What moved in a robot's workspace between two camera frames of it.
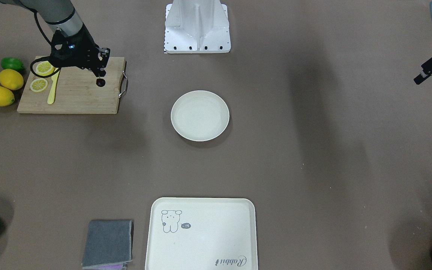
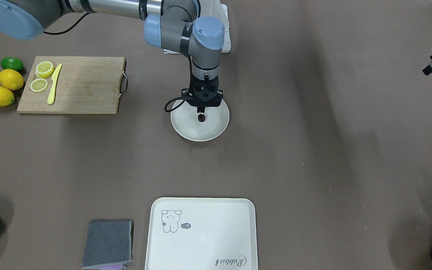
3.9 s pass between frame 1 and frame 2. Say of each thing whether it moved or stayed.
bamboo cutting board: stayed
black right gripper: moved
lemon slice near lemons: stayed
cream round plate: stayed
